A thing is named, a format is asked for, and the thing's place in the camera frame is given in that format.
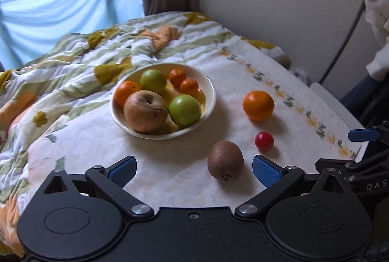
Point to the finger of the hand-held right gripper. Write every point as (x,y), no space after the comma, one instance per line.
(334,165)
(363,134)

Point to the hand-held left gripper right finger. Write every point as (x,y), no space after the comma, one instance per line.
(266,172)

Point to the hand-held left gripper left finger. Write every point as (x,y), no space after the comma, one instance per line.
(123,172)

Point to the brown kiwi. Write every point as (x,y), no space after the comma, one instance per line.
(225,164)

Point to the large wrinkled brown apple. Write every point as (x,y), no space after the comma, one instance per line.
(145,112)

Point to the large orange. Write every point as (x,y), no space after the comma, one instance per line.
(127,92)
(258,105)

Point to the green apple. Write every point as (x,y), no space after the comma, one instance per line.
(153,80)
(184,109)

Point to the cream ceramic bowl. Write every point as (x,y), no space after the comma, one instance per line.
(209,92)

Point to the small mandarin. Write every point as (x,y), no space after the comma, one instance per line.
(177,76)
(189,87)

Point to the red cherry tomato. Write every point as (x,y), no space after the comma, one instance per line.
(264,141)

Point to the dark blue cloth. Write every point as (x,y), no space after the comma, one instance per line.
(367,101)

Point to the floral tablecloth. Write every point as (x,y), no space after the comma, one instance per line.
(182,177)

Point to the white garment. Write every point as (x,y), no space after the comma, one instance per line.
(378,22)

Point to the floral striped blanket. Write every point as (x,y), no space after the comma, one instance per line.
(60,67)

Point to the light blue window cloth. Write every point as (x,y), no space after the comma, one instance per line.
(67,7)

